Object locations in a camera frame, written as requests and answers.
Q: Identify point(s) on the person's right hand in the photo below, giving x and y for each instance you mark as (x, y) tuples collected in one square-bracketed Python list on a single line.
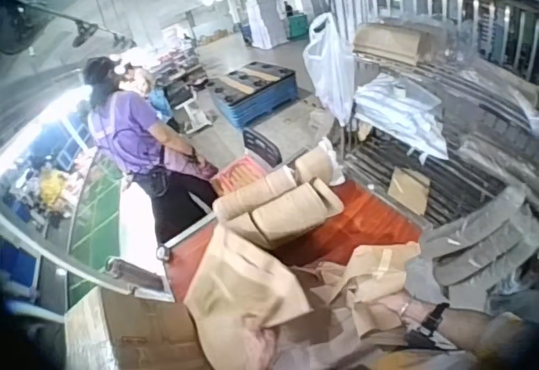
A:
[(389, 310)]

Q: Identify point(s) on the beige sheets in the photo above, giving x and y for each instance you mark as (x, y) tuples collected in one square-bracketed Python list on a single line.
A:
[(370, 273)]

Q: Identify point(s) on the black wrist band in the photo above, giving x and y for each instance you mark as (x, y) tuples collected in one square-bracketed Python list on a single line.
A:
[(425, 336)]

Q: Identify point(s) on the stack of grey insoles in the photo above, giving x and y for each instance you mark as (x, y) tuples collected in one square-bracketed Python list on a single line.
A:
[(480, 243)]

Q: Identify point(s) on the large beige sheet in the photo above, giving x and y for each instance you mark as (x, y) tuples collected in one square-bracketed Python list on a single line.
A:
[(244, 294)]

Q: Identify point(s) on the stack of beige insoles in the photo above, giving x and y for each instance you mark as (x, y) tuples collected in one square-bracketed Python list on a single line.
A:
[(278, 205)]

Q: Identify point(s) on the pink plastic crate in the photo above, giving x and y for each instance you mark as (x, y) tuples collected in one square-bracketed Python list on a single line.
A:
[(240, 174)]

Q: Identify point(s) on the dark plastic crate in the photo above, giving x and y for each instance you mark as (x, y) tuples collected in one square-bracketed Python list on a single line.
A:
[(261, 144)]

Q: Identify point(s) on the metal rack with plastic bags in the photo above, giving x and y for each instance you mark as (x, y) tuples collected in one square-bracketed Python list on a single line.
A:
[(442, 92)]

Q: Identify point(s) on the white plastic bag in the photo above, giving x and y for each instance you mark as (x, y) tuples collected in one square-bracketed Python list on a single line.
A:
[(328, 66)]

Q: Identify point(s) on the stack of blue pallets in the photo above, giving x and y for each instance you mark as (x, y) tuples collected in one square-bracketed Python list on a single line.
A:
[(257, 92)]

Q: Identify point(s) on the brown cardboard carton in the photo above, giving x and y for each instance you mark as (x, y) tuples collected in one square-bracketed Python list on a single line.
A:
[(126, 332)]

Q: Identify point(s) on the white machine stand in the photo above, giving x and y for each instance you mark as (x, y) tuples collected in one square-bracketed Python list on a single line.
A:
[(191, 113)]

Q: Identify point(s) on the green cart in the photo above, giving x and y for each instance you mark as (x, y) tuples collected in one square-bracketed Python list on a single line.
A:
[(299, 28)]

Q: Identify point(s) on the green conveyor table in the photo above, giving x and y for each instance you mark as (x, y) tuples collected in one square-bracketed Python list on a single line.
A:
[(94, 226)]

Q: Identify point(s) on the stack of white cartons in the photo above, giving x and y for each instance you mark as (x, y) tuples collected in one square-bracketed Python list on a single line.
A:
[(263, 20)]

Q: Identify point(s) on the heap with yellow bag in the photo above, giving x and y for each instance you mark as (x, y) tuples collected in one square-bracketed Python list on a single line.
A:
[(52, 184)]

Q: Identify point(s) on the stack of blue crates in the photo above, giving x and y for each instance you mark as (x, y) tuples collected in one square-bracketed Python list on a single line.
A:
[(17, 269)]

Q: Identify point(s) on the black lamp rail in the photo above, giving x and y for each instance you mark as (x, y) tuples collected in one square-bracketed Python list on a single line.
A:
[(97, 33)]

